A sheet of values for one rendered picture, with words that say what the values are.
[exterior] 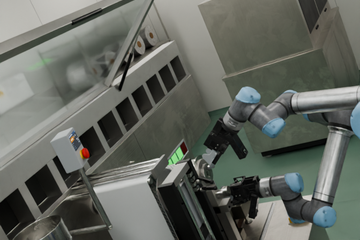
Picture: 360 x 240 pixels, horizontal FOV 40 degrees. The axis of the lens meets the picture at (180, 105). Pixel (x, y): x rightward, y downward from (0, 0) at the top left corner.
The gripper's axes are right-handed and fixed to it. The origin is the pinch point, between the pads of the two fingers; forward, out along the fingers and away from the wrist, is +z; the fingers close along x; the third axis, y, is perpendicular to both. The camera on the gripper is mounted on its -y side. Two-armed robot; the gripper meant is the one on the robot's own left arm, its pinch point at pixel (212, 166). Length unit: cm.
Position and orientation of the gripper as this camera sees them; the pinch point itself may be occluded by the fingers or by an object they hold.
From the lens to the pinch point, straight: 187.9
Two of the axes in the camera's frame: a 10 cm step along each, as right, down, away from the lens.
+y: -8.4, -5.2, 1.2
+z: -4.0, 7.6, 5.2
